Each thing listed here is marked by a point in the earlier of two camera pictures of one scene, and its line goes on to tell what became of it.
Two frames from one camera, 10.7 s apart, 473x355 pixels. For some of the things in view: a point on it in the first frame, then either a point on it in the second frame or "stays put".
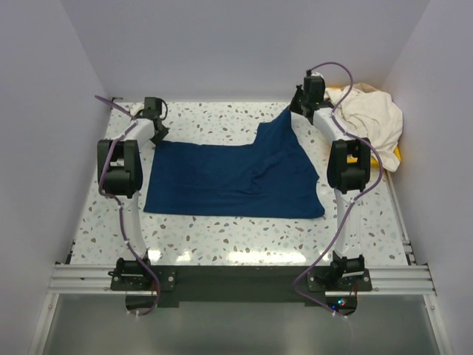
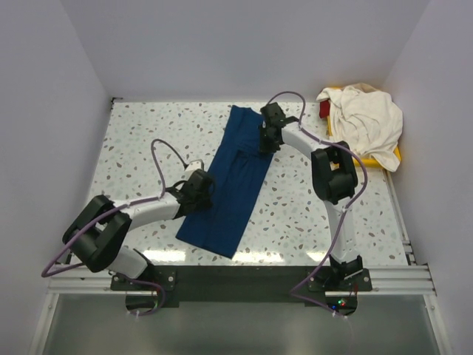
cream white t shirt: (369, 114) stays put
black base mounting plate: (174, 283) stays put
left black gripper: (157, 139) → (205, 205)
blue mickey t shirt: (273, 177) → (238, 179)
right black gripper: (293, 102) → (264, 148)
